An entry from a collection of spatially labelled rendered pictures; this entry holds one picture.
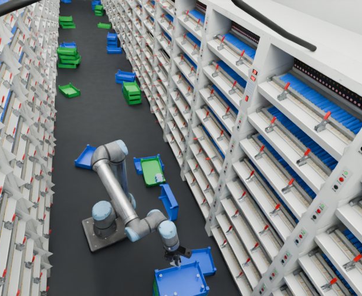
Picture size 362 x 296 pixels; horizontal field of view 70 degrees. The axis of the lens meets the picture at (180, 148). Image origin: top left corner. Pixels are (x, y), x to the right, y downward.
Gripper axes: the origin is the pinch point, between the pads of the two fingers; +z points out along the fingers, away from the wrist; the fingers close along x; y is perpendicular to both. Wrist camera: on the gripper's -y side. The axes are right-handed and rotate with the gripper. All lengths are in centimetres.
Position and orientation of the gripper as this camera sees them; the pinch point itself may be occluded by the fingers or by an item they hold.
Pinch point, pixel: (180, 263)
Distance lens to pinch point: 178.6
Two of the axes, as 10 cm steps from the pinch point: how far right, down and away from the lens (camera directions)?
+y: -9.7, -0.2, 2.6
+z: 1.4, 8.0, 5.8
